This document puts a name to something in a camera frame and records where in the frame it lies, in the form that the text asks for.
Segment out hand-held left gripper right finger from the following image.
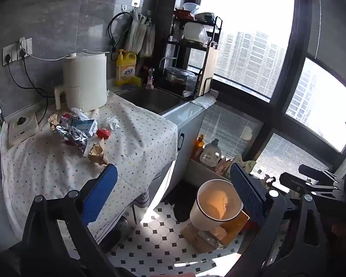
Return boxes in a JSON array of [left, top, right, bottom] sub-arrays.
[[230, 162, 335, 277]]

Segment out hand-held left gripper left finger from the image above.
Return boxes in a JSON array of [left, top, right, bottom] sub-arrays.
[[20, 163, 119, 277]]

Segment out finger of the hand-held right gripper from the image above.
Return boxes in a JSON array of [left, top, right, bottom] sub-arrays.
[[299, 164, 340, 184], [279, 172, 344, 200]]

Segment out white trash bin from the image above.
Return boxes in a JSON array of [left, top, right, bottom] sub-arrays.
[[189, 179, 244, 231]]

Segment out brown paper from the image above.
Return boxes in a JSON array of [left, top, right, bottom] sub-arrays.
[[88, 138, 108, 166]]

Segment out silver foil wrapper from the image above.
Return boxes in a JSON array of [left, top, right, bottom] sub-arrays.
[[52, 123, 88, 153]]

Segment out blue white carton box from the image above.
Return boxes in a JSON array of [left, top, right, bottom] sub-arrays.
[[73, 119, 98, 137]]

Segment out white tissue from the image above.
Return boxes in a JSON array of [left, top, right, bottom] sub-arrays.
[[71, 107, 90, 121], [104, 115, 121, 130]]

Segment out silver red wrapper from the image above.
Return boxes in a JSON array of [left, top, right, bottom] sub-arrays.
[[59, 114, 78, 126]]

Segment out gold wrapper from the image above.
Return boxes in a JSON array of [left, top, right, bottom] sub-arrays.
[[48, 114, 60, 130]]

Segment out white window blind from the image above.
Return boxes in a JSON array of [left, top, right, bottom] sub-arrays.
[[255, 133, 333, 179], [190, 104, 263, 162]]

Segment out pink snack bag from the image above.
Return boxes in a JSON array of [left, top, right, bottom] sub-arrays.
[[215, 156, 234, 176]]

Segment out white laundry detergent jug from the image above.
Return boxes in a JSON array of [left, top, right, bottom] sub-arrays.
[[199, 138, 222, 167]]

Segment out cardboard box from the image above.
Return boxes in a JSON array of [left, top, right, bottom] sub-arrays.
[[180, 208, 250, 254]]

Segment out black floor mat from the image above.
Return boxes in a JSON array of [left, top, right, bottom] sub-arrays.
[[161, 182, 208, 223]]

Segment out orange pump bottle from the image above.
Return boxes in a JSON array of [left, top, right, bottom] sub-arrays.
[[194, 134, 205, 159]]

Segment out floral tablecloth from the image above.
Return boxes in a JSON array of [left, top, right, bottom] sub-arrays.
[[0, 92, 178, 244]]

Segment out grey sink cabinet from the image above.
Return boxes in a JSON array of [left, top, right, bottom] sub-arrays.
[[161, 101, 208, 202]]

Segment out white induction cooker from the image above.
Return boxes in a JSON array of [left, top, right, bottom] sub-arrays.
[[8, 112, 39, 146]]

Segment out white dishcloth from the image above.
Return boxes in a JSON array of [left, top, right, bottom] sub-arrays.
[[192, 95, 217, 107]]

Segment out steel sink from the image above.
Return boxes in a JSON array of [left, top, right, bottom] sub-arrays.
[[118, 88, 188, 114]]

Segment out white air fryer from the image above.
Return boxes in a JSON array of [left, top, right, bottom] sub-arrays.
[[54, 52, 108, 113]]

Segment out small pink spray bottle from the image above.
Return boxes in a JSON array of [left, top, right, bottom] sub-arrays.
[[146, 68, 155, 90]]

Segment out yellow dish soap bottle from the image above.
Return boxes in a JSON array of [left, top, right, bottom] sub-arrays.
[[116, 49, 137, 86]]

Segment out wooden cutting board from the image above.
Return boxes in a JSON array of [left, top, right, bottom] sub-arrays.
[[197, 42, 220, 96]]

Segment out steel pot with lid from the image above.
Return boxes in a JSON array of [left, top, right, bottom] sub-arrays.
[[164, 66, 197, 85]]

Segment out grey roller blind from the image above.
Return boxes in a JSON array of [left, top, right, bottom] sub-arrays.
[[307, 0, 346, 72]]

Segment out black dish rack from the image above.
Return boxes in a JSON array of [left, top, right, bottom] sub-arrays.
[[163, 14, 223, 97]]

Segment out hanging paper bag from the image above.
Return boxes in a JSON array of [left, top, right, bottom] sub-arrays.
[[124, 10, 146, 54], [140, 14, 156, 57]]

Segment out dark bowl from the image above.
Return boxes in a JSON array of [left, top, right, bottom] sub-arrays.
[[194, 12, 217, 24]]

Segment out red packet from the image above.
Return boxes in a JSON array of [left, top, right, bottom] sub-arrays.
[[173, 8, 195, 21]]

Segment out clear plastic bowl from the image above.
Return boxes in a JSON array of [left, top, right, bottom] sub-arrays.
[[182, 2, 201, 13]]

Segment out black power cable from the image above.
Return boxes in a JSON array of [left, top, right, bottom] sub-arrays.
[[6, 60, 56, 98], [23, 53, 50, 125]]

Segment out white power cable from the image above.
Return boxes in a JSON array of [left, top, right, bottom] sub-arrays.
[[22, 42, 110, 62]]

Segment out black looped hanging cable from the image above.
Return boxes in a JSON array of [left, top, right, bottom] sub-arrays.
[[107, 12, 133, 61]]

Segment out white wall power sockets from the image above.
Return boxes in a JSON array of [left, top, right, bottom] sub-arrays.
[[3, 37, 33, 65]]

